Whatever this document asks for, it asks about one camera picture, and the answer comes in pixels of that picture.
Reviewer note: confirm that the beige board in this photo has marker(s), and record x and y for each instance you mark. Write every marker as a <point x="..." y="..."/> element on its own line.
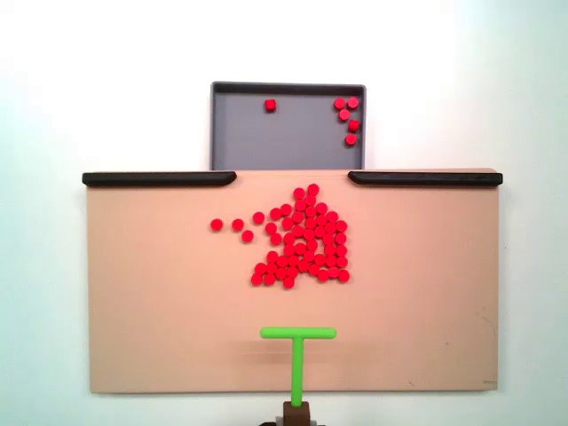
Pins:
<point x="155" y="288"/>

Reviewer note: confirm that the green T pusher brown block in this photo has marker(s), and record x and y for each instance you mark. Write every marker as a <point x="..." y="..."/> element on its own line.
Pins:
<point x="296" y="364"/>

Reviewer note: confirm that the black edge rail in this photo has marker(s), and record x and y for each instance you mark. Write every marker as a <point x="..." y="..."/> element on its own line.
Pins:
<point x="155" y="179"/>
<point x="426" y="179"/>

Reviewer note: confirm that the red cylindrical granule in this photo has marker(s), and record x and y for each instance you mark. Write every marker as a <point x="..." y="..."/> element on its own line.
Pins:
<point x="258" y="217"/>
<point x="247" y="235"/>
<point x="261" y="268"/>
<point x="333" y="270"/>
<point x="344" y="115"/>
<point x="341" y="250"/>
<point x="300" y="205"/>
<point x="289" y="281"/>
<point x="351" y="139"/>
<point x="216" y="224"/>
<point x="256" y="278"/>
<point x="285" y="208"/>
<point x="339" y="104"/>
<point x="341" y="262"/>
<point x="323" y="275"/>
<point x="269" y="279"/>
<point x="272" y="256"/>
<point x="332" y="216"/>
<point x="344" y="276"/>
<point x="352" y="102"/>
<point x="341" y="238"/>
<point x="299" y="193"/>
<point x="238" y="224"/>
<point x="341" y="225"/>
<point x="313" y="189"/>
<point x="321" y="207"/>
<point x="310" y="200"/>
<point x="276" y="239"/>
<point x="271" y="228"/>
<point x="275" y="213"/>
<point x="270" y="105"/>
<point x="353" y="125"/>

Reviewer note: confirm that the grey tray container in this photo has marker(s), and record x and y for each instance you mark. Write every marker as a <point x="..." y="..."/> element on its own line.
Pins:
<point x="288" y="133"/>

